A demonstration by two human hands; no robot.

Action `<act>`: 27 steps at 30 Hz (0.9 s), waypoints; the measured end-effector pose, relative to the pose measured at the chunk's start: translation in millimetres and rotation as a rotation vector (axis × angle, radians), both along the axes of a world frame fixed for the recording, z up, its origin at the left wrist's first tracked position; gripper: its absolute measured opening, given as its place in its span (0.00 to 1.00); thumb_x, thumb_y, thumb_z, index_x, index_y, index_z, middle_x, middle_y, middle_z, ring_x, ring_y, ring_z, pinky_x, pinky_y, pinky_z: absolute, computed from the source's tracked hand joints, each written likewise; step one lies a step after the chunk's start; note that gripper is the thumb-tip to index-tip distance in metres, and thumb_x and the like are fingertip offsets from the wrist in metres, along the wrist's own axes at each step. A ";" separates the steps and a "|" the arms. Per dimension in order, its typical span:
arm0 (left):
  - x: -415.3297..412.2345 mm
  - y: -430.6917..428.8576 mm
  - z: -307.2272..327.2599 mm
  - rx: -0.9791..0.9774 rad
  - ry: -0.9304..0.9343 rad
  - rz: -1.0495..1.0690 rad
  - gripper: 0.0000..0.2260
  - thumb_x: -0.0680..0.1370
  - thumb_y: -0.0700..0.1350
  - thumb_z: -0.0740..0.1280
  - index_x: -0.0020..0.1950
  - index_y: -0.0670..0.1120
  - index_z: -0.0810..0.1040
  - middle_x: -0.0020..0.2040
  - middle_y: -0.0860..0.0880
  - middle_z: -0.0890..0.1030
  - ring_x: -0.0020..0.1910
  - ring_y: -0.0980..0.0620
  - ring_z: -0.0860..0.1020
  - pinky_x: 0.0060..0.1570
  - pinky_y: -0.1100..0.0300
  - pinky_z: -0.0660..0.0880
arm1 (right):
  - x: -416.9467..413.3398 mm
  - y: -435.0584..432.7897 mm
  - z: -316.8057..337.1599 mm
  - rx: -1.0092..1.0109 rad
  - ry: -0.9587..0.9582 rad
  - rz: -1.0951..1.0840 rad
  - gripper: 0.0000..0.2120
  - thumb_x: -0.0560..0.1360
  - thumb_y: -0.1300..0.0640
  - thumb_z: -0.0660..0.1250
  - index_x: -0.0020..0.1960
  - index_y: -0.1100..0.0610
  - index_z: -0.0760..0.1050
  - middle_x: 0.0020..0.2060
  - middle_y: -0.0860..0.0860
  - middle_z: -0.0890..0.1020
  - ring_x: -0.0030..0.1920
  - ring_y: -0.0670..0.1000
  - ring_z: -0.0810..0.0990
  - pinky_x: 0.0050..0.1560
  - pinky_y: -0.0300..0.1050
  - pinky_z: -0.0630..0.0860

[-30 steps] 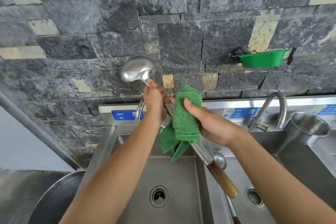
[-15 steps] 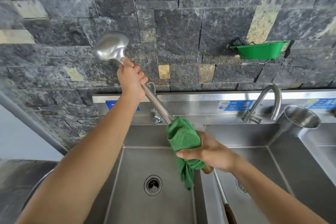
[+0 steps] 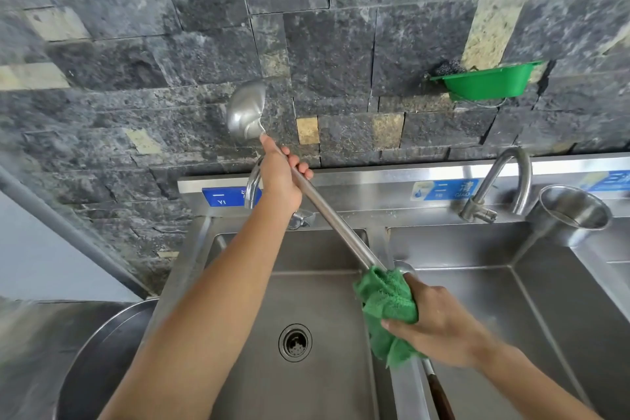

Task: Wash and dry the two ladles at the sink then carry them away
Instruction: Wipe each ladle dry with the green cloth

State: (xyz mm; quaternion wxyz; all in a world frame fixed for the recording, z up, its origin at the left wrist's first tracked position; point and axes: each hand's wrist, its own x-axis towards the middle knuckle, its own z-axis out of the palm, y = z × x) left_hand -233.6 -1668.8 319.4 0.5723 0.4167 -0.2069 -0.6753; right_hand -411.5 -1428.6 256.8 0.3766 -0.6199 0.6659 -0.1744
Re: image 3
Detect person's right hand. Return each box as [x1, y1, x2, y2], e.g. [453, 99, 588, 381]
[381, 272, 493, 369]

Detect person's left hand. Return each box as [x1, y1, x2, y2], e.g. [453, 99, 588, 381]
[258, 134, 314, 214]

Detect chrome gooseneck faucet red dot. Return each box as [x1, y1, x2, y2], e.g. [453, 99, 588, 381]
[244, 154, 316, 231]

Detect bright green cloth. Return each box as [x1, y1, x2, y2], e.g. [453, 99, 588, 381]
[353, 265, 428, 369]

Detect steel ladle dark wooden handle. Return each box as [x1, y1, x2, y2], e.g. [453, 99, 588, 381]
[393, 261, 456, 420]

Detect person's left forearm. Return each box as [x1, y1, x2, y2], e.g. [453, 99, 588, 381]
[98, 198, 301, 420]

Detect blue rectangular sign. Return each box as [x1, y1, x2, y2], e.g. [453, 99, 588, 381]
[202, 186, 262, 208]

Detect stainless steel sink unit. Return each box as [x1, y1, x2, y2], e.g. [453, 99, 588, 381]
[137, 152, 630, 420]

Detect blue sign with droplet picture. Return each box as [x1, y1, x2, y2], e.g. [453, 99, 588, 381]
[411, 179, 481, 203]

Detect steel sink drain strainer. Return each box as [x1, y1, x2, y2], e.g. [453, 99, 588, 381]
[278, 324, 314, 363]

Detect steel cylindrical cup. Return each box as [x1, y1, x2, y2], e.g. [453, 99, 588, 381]
[526, 184, 613, 246]

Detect plain chrome gooseneck faucet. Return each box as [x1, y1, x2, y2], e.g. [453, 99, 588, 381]
[458, 146, 534, 224]

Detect dark steel wool scourer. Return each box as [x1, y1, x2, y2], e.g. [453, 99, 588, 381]
[432, 59, 466, 77]

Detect blue sign with yellow picture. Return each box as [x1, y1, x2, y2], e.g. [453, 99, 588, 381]
[580, 169, 630, 193]

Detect green plastic object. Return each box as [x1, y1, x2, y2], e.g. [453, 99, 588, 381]
[430, 60, 542, 102]

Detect large steel pot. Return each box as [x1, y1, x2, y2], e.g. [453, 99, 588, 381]
[54, 298, 159, 420]

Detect grey metal frame bar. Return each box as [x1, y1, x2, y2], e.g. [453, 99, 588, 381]
[0, 166, 151, 297]

